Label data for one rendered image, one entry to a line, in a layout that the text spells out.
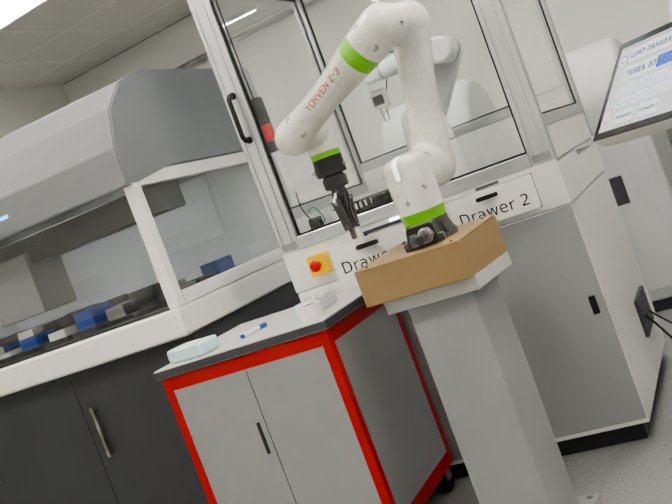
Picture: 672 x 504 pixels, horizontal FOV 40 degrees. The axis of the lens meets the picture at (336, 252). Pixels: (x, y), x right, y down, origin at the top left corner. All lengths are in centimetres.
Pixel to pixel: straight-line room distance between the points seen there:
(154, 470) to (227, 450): 76
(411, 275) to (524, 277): 70
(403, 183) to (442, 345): 45
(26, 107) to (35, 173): 447
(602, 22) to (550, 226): 329
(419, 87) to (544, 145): 53
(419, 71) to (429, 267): 57
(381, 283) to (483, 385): 39
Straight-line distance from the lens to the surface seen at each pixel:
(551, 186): 298
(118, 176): 329
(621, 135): 271
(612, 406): 312
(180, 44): 752
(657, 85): 264
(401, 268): 243
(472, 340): 249
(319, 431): 275
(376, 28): 247
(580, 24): 618
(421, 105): 263
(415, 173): 249
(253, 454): 288
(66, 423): 380
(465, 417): 257
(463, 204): 303
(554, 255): 301
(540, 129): 297
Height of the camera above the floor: 106
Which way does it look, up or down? 3 degrees down
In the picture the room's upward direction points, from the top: 20 degrees counter-clockwise
